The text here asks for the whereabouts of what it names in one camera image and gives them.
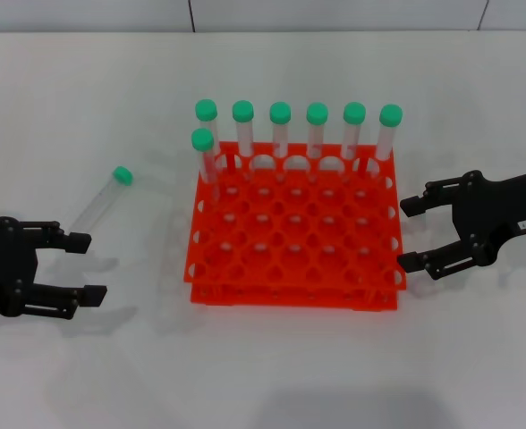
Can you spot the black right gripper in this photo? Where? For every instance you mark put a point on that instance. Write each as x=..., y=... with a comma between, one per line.
x=482, y=210

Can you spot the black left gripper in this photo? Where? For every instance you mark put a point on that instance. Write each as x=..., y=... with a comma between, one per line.
x=3, y=263

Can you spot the clear test tube green cap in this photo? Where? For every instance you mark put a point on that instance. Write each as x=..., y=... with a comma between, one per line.
x=391, y=115
x=206, y=109
x=202, y=139
x=243, y=111
x=280, y=112
x=123, y=175
x=317, y=113
x=354, y=112

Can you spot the orange test tube rack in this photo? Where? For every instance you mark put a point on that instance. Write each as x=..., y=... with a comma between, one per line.
x=290, y=268

